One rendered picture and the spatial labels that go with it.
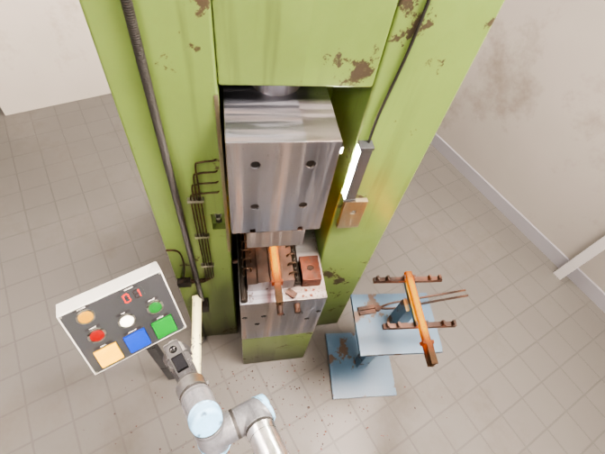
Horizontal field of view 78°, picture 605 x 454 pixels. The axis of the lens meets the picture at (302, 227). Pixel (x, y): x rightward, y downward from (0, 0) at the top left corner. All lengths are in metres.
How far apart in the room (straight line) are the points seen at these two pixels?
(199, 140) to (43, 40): 3.04
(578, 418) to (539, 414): 0.26
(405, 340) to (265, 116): 1.27
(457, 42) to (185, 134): 0.76
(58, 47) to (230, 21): 3.23
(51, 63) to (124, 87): 3.09
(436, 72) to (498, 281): 2.36
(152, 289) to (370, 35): 1.06
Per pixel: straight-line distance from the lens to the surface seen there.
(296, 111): 1.06
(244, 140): 0.96
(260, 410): 1.27
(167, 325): 1.53
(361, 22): 0.99
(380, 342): 1.85
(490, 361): 2.95
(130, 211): 3.16
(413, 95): 1.16
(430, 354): 1.60
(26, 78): 4.18
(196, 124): 1.10
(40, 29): 4.05
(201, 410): 1.17
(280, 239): 1.31
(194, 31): 0.96
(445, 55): 1.12
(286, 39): 0.97
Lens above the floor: 2.41
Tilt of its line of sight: 54 degrees down
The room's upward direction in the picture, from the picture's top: 11 degrees clockwise
